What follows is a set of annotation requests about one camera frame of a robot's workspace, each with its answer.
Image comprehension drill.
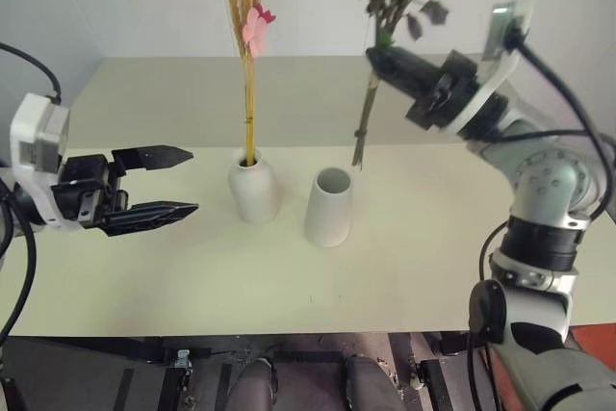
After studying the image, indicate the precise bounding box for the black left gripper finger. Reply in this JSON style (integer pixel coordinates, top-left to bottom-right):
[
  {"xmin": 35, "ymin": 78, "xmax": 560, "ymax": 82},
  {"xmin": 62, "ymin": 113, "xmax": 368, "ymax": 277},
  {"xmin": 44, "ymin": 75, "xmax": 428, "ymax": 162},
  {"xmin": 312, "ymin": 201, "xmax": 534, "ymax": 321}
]
[
  {"xmin": 111, "ymin": 144, "xmax": 194, "ymax": 176},
  {"xmin": 103, "ymin": 201, "xmax": 199, "ymax": 238}
]

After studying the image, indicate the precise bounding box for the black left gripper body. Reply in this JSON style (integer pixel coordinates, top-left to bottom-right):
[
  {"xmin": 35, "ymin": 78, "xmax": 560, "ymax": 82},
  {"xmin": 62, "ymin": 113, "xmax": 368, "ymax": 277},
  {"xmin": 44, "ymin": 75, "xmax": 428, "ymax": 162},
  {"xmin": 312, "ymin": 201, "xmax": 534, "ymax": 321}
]
[{"xmin": 51, "ymin": 154, "xmax": 130, "ymax": 230}]

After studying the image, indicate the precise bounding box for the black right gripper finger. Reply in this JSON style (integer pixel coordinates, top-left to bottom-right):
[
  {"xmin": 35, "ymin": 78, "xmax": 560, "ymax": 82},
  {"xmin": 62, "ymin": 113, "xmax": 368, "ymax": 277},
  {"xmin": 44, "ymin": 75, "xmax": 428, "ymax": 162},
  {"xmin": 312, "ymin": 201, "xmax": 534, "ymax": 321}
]
[
  {"xmin": 366, "ymin": 48, "xmax": 437, "ymax": 100},
  {"xmin": 379, "ymin": 47, "xmax": 442, "ymax": 85}
]

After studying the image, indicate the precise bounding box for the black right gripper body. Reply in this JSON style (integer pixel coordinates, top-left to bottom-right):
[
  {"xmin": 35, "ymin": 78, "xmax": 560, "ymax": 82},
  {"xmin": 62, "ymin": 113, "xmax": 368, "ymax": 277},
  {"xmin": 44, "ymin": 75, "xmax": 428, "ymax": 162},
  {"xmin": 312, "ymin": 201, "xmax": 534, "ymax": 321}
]
[{"xmin": 406, "ymin": 49, "xmax": 482, "ymax": 132}]

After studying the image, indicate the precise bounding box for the daisy bouquet with green leaves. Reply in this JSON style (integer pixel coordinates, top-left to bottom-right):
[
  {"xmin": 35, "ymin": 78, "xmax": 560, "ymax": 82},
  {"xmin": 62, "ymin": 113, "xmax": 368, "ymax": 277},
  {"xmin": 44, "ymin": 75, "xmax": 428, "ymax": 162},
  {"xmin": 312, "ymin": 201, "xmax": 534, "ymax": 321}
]
[{"xmin": 329, "ymin": 0, "xmax": 487, "ymax": 171}]

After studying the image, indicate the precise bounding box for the round white bottle vase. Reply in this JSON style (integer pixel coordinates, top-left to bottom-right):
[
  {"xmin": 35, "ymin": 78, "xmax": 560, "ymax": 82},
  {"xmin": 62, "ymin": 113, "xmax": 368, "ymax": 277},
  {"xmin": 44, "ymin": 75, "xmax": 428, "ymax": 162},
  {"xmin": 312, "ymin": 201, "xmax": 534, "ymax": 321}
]
[{"xmin": 227, "ymin": 146, "xmax": 280, "ymax": 225}]

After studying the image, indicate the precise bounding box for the wheat bouquet with pink flowers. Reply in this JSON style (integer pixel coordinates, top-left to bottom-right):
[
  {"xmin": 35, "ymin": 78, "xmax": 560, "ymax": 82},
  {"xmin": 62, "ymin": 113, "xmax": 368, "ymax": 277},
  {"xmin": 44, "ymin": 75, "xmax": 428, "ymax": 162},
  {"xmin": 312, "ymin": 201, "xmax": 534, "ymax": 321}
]
[{"xmin": 225, "ymin": 0, "xmax": 278, "ymax": 167}]

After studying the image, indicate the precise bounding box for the tapered white vase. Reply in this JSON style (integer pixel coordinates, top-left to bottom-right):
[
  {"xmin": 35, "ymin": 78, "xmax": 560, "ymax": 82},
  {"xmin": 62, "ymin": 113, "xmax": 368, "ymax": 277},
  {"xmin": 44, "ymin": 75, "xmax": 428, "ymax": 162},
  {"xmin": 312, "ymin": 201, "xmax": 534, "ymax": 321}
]
[{"xmin": 303, "ymin": 167, "xmax": 353, "ymax": 248}]

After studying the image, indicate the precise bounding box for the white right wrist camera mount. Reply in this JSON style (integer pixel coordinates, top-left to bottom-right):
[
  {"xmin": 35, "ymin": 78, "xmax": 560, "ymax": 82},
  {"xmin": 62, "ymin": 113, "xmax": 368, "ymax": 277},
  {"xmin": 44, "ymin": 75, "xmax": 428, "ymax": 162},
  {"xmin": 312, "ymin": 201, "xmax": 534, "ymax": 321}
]
[{"xmin": 449, "ymin": 0, "xmax": 535, "ymax": 136}]

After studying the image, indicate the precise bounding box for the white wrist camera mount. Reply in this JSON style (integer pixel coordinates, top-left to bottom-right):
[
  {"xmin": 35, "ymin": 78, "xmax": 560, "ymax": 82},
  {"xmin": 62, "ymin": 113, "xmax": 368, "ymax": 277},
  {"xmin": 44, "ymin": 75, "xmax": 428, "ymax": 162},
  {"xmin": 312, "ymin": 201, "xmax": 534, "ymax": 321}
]
[
  {"xmin": 449, "ymin": 0, "xmax": 535, "ymax": 136},
  {"xmin": 9, "ymin": 92, "xmax": 71, "ymax": 232}
]

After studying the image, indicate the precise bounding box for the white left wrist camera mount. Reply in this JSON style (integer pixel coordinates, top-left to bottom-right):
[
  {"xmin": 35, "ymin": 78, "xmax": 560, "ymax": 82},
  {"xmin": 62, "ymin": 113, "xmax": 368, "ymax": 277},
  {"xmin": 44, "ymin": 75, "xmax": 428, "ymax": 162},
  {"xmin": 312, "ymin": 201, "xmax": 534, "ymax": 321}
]
[{"xmin": 9, "ymin": 92, "xmax": 71, "ymax": 232}]

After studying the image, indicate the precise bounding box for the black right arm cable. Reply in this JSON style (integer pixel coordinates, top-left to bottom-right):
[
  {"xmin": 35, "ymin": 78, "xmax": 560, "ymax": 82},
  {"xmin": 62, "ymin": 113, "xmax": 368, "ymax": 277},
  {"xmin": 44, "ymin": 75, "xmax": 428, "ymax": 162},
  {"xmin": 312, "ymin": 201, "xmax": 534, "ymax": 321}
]
[{"xmin": 478, "ymin": 25, "xmax": 616, "ymax": 411}]

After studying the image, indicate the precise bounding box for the black frame under table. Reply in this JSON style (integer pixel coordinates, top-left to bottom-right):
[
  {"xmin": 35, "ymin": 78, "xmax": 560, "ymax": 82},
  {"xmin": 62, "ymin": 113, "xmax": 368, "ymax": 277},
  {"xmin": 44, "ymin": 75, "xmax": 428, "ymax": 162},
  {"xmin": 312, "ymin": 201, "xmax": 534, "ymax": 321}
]
[{"xmin": 0, "ymin": 331, "xmax": 482, "ymax": 411}]

